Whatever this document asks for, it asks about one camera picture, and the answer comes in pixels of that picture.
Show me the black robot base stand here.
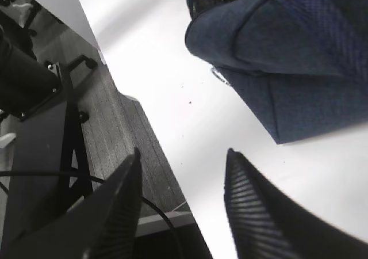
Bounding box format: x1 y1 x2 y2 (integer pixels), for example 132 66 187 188
1 37 97 246

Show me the dark blue lunch bag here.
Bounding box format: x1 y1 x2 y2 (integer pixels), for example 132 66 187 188
185 0 367 144

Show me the silver zipper pull ring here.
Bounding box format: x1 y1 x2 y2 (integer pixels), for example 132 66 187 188
210 66 231 86

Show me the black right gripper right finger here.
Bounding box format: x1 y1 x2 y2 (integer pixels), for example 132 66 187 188
224 148 367 258

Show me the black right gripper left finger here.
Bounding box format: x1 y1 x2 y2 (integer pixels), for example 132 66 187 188
1 148 142 258

